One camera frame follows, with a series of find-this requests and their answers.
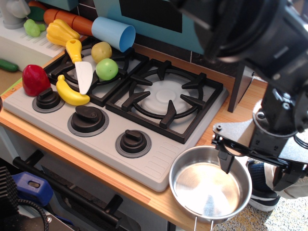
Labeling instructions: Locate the light blue plastic cup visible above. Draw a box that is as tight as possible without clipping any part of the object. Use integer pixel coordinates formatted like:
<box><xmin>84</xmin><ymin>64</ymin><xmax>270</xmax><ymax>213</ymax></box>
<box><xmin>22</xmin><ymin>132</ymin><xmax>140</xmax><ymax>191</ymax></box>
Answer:
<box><xmin>91</xmin><ymin>17</ymin><xmax>136</xmax><ymax>52</ymax></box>

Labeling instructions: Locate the blue plastic clamp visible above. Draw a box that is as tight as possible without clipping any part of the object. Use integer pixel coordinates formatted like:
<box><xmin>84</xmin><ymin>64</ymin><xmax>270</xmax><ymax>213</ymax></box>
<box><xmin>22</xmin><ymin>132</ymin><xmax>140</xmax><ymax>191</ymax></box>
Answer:
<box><xmin>13</xmin><ymin>172</ymin><xmax>53</xmax><ymax>207</ymax></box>

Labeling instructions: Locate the yellow handled toy knife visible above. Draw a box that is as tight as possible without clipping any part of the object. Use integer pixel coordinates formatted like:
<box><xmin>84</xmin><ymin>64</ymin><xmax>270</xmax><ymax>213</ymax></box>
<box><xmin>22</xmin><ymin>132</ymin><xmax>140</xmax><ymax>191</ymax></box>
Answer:
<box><xmin>65</xmin><ymin>39</ymin><xmax>93</xmax><ymax>95</ymax></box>

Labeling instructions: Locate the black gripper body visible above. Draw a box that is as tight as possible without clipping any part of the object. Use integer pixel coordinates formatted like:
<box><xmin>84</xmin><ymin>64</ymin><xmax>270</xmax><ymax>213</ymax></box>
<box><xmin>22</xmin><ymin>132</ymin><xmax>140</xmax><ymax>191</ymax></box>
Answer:
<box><xmin>212</xmin><ymin>109</ymin><xmax>308</xmax><ymax>173</ymax></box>

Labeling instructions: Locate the dark blue sneaker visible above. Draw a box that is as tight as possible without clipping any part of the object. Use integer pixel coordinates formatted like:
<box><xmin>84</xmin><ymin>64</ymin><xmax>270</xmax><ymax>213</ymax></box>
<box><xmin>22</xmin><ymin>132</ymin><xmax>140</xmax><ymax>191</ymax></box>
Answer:
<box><xmin>247</xmin><ymin>160</ymin><xmax>280</xmax><ymax>212</ymax></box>

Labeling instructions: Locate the black oven door handle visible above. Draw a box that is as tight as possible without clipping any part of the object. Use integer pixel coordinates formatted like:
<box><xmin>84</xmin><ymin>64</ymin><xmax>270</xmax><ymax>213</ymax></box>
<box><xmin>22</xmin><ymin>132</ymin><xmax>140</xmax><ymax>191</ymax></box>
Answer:
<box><xmin>13</xmin><ymin>150</ymin><xmax>123</xmax><ymax>229</ymax></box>

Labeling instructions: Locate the yellow toy bell pepper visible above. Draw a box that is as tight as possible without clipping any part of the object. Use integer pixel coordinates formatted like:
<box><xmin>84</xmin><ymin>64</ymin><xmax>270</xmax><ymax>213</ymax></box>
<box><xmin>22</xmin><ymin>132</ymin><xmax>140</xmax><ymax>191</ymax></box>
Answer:
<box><xmin>46</xmin><ymin>19</ymin><xmax>80</xmax><ymax>47</ymax></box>

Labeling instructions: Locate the orange toy carrot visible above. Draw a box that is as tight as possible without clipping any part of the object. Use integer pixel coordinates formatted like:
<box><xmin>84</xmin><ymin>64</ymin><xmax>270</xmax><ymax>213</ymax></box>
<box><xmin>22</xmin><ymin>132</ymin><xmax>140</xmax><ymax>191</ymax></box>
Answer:
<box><xmin>43</xmin><ymin>9</ymin><xmax>93</xmax><ymax>36</ymax></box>

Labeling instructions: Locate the right black stove knob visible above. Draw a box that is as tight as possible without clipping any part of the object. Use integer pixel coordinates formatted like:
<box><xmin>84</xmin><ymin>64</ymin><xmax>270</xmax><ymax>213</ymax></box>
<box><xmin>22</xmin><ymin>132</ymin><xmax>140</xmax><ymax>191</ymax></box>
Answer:
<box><xmin>115</xmin><ymin>129</ymin><xmax>152</xmax><ymax>158</ymax></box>

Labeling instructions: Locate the right black burner grate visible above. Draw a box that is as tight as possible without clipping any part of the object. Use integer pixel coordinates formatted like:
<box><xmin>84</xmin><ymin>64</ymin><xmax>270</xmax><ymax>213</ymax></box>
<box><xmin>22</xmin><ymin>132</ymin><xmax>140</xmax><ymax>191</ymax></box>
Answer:
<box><xmin>106</xmin><ymin>59</ymin><xmax>229</xmax><ymax>144</ymax></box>

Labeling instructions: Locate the black stove knob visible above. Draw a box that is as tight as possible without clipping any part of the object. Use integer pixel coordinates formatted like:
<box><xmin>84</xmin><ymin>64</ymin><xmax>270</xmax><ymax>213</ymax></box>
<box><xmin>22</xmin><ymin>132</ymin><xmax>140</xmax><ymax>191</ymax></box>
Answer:
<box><xmin>115</xmin><ymin>129</ymin><xmax>152</xmax><ymax>158</ymax></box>
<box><xmin>32</xmin><ymin>88</ymin><xmax>65</xmax><ymax>114</ymax></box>
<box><xmin>67</xmin><ymin>105</ymin><xmax>109</xmax><ymax>137</ymax></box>

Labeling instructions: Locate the left black burner grate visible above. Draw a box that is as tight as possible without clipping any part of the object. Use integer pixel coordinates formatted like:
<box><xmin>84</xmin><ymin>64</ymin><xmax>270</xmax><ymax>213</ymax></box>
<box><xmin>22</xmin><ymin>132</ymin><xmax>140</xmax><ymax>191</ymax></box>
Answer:
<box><xmin>45</xmin><ymin>39</ymin><xmax>149</xmax><ymax>107</ymax></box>

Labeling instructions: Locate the black braided cable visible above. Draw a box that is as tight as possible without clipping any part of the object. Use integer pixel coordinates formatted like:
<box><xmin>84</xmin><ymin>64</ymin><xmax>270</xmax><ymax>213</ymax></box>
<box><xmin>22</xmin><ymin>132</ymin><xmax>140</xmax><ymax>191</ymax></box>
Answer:
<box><xmin>16</xmin><ymin>198</ymin><xmax>50</xmax><ymax>231</ymax></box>

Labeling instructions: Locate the white toy sink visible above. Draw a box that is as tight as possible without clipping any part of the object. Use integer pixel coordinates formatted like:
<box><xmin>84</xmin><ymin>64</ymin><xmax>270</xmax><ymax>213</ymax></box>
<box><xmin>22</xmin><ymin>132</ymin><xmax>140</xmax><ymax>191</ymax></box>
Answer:
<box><xmin>0</xmin><ymin>20</ymin><xmax>64</xmax><ymax>71</ymax></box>

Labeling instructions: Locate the grey toy stove top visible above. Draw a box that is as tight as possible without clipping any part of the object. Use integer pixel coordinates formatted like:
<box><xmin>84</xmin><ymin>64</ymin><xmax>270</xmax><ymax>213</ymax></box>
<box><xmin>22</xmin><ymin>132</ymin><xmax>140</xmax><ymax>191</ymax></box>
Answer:
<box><xmin>2</xmin><ymin>36</ymin><xmax>230</xmax><ymax>193</ymax></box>

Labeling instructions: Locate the green toy apple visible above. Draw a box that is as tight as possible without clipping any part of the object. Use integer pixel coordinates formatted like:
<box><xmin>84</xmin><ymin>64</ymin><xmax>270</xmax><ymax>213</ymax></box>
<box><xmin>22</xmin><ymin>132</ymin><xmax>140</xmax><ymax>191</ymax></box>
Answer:
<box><xmin>96</xmin><ymin>58</ymin><xmax>118</xmax><ymax>81</ymax></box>

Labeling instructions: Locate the green toy broccoli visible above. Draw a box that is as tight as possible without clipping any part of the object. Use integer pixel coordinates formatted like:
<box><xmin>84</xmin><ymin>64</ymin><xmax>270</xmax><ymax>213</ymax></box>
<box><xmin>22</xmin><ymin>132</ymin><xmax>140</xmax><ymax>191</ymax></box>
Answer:
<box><xmin>24</xmin><ymin>19</ymin><xmax>46</xmax><ymax>37</ymax></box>

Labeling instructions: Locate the dark green toy vegetable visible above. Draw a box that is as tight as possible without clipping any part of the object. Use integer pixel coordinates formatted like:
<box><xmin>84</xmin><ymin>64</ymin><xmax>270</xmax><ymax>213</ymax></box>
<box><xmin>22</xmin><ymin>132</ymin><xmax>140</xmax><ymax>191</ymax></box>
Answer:
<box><xmin>27</xmin><ymin>6</ymin><xmax>45</xmax><ymax>21</ymax></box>

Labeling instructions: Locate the left black stove knob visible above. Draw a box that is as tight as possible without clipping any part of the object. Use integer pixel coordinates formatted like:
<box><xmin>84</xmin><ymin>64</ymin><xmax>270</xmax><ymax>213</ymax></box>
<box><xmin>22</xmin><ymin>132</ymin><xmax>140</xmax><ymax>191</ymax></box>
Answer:
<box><xmin>32</xmin><ymin>88</ymin><xmax>65</xmax><ymax>114</ymax></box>

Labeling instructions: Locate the middle black stove knob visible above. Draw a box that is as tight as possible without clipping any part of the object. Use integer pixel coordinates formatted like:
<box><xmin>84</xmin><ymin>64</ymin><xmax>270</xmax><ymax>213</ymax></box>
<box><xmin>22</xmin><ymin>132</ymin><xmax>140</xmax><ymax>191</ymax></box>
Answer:
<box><xmin>67</xmin><ymin>105</ymin><xmax>109</xmax><ymax>137</ymax></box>

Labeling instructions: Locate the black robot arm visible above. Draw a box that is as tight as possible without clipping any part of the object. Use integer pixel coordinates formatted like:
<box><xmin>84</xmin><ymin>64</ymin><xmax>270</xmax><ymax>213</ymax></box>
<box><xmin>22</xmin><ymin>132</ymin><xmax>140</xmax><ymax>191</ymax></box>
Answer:
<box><xmin>172</xmin><ymin>0</ymin><xmax>308</xmax><ymax>191</ymax></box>

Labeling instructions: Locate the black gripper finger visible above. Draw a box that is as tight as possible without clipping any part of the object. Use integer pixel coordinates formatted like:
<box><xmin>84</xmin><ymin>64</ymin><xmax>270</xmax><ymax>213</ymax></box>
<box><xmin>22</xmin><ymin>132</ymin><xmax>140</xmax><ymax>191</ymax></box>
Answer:
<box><xmin>273</xmin><ymin>165</ymin><xmax>306</xmax><ymax>192</ymax></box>
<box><xmin>215</xmin><ymin>143</ymin><xmax>235</xmax><ymax>174</ymax></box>

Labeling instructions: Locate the beige trouser leg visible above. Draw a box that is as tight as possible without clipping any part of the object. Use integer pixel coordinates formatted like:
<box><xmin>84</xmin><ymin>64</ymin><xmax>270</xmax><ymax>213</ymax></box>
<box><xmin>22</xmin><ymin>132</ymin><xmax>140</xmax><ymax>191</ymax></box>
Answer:
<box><xmin>264</xmin><ymin>163</ymin><xmax>308</xmax><ymax>199</ymax></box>

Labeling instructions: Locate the yellow toy potato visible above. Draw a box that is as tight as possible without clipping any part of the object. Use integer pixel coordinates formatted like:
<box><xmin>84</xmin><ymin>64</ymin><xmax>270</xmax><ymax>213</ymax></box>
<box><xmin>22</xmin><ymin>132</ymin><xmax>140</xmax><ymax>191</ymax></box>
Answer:
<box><xmin>91</xmin><ymin>41</ymin><xmax>112</xmax><ymax>63</ymax></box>

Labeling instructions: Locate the stainless steel pan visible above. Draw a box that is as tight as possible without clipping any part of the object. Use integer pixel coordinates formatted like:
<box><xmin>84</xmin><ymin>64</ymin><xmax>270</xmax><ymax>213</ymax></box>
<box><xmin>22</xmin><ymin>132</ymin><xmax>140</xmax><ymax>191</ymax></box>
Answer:
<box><xmin>169</xmin><ymin>146</ymin><xmax>252</xmax><ymax>227</ymax></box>

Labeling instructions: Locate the yellow toy banana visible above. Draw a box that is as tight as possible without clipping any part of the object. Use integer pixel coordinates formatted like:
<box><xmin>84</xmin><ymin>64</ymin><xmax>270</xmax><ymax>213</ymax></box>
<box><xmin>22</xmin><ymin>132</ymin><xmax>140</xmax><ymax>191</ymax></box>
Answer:
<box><xmin>56</xmin><ymin>75</ymin><xmax>90</xmax><ymax>106</ymax></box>

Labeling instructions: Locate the green toy cucumber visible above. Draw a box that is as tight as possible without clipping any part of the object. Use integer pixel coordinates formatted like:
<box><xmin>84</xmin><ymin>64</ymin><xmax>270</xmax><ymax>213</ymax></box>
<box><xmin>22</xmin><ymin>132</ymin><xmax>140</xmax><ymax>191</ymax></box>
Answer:
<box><xmin>0</xmin><ymin>59</ymin><xmax>18</xmax><ymax>72</ymax></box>

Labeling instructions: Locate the red toy pepper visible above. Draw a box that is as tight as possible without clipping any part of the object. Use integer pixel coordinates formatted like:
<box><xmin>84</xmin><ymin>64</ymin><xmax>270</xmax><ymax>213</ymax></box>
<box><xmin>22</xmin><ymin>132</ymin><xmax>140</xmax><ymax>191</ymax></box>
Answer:
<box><xmin>22</xmin><ymin>64</ymin><xmax>51</xmax><ymax>97</ymax></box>

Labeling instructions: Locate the black burner grate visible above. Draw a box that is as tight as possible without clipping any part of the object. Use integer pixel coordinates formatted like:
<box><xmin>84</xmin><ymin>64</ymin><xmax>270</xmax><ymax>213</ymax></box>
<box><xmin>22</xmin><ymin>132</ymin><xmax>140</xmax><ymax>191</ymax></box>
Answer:
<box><xmin>106</xmin><ymin>59</ymin><xmax>229</xmax><ymax>144</ymax></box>
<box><xmin>45</xmin><ymin>39</ymin><xmax>149</xmax><ymax>107</ymax></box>

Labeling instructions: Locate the grey toy faucet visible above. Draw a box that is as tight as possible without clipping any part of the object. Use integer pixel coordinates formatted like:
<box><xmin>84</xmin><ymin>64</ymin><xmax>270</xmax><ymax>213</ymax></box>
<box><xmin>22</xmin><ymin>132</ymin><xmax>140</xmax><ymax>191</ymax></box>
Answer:
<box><xmin>0</xmin><ymin>0</ymin><xmax>31</xmax><ymax>29</ymax></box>

